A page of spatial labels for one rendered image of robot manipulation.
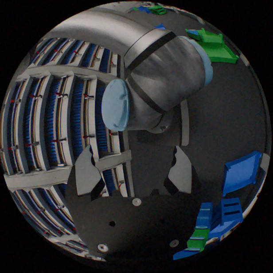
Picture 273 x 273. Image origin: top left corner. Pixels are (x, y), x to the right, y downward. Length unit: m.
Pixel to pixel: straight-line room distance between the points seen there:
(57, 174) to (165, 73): 0.62
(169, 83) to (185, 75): 0.04
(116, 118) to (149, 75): 0.11
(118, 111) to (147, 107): 0.06
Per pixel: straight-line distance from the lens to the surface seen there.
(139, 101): 0.18
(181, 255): 0.58
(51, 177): 0.58
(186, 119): 0.44
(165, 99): 0.18
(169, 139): 0.39
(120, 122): 0.18
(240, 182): 0.76
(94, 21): 0.21
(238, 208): 0.81
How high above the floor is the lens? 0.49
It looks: 48 degrees down
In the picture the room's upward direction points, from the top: 99 degrees counter-clockwise
